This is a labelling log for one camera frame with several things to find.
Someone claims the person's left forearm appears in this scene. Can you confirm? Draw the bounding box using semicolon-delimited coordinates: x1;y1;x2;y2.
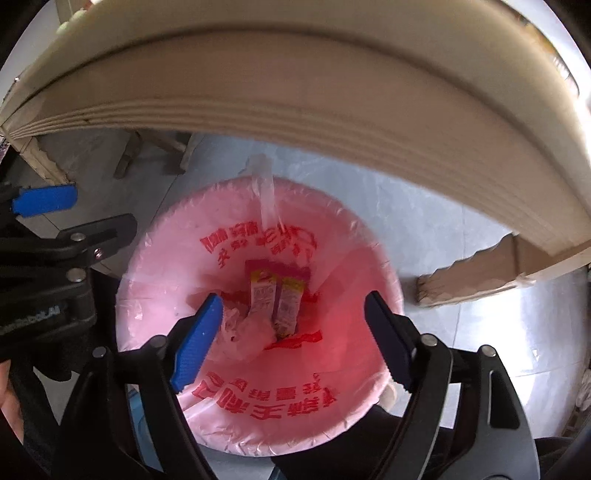
0;360;26;446

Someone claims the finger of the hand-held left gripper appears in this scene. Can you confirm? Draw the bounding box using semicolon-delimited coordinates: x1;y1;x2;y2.
0;184;78;217
0;213;138;283

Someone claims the purple and yellow sachet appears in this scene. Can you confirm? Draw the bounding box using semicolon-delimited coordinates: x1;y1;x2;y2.
274;277;305;337

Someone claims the white crumpled plastic wrap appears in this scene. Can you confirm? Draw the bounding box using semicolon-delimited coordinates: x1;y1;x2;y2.
217;307;278;363

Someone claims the bin with pink plastic bag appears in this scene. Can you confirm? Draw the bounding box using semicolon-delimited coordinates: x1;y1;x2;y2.
115;178;406;462

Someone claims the wooden stool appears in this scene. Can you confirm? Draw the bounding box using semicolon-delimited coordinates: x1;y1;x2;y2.
113;130;195;180

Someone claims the beige wooden table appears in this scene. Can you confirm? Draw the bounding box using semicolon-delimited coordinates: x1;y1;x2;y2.
0;0;591;310

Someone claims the red foil wrapper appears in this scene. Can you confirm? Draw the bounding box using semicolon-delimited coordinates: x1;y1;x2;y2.
245;259;324;352

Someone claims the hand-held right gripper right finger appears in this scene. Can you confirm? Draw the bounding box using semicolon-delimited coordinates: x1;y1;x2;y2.
364;291;541;480

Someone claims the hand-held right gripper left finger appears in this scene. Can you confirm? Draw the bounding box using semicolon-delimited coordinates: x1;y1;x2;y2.
60;293;225;480

